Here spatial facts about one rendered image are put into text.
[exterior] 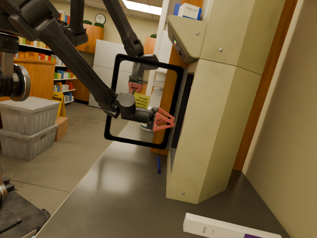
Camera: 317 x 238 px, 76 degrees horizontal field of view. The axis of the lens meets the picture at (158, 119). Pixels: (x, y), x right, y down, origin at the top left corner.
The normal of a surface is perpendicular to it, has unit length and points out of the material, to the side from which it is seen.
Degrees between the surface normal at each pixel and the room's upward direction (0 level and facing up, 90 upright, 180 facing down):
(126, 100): 51
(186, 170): 90
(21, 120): 95
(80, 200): 0
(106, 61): 90
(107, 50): 90
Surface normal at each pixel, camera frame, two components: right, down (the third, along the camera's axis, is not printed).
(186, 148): -0.05, 0.22
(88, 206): 0.20, -0.95
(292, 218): -0.98, -0.21
